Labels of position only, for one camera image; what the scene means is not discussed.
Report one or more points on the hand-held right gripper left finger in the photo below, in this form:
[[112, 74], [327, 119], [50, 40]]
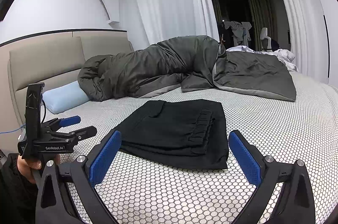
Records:
[[105, 156]]

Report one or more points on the light blue pillow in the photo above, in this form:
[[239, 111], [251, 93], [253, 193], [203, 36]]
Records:
[[63, 97]]

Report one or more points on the grey duvet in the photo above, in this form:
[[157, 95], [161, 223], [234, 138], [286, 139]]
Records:
[[145, 68]]

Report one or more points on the person's left hand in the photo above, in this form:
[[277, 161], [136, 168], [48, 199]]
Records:
[[26, 166]]

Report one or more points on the white chair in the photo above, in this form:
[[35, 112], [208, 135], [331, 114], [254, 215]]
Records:
[[264, 33]]

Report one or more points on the beige padded headboard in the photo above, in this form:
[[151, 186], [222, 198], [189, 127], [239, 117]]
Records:
[[47, 62]]

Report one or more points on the person's left forearm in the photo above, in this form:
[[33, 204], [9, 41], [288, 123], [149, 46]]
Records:
[[13, 192]]

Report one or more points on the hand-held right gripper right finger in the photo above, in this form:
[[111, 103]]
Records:
[[244, 156]]

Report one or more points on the crumpled white sheet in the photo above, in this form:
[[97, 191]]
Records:
[[286, 56]]

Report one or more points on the black pants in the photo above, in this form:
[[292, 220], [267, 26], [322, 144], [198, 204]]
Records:
[[171, 134]]

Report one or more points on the olive striped curtain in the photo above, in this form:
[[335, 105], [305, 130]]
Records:
[[257, 10]]

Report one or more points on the narrow white curtain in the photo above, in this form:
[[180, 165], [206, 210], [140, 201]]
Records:
[[293, 15]]

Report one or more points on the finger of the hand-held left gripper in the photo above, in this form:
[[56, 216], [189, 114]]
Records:
[[84, 131], [70, 120]]

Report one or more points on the white wardrobe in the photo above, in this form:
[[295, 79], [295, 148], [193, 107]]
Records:
[[317, 28]]

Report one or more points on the grey hanging garment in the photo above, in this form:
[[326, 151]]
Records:
[[236, 31]]

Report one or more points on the bed with honeycomb sheet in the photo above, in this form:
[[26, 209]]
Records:
[[264, 121]]

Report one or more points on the white hanging garment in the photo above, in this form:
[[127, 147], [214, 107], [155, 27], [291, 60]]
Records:
[[247, 28]]

